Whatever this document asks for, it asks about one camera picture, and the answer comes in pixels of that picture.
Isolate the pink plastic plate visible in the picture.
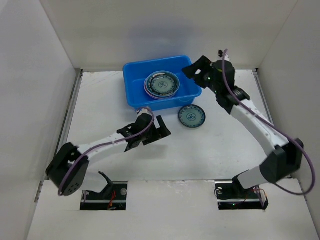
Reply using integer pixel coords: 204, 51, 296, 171
143, 80, 176, 100

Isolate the teal patterned plate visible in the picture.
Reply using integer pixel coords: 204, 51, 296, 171
145, 70, 181, 97
178, 104, 206, 129

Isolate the light blue plastic plate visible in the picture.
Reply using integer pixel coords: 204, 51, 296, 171
144, 72, 181, 99

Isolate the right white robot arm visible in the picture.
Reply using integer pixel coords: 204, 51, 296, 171
182, 56, 303, 198

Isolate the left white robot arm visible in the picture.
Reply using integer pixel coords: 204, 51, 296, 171
45, 111, 172, 198

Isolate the blue plastic bin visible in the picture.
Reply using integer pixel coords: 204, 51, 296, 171
122, 55, 202, 111

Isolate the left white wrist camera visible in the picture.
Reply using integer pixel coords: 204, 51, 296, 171
136, 106, 153, 116

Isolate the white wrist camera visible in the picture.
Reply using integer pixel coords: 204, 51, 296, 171
218, 50, 231, 62
136, 106, 153, 116

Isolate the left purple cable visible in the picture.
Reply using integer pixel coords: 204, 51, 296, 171
57, 106, 155, 197

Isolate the purple cable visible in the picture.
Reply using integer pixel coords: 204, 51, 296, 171
221, 48, 316, 196
57, 106, 155, 197

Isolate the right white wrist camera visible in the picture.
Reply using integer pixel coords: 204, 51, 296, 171
218, 50, 231, 62

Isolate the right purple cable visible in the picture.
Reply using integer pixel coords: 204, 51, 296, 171
221, 48, 316, 196

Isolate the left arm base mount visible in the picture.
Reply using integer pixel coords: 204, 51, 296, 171
80, 181, 128, 211

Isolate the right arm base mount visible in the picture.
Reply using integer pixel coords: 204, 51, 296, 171
214, 180, 269, 211

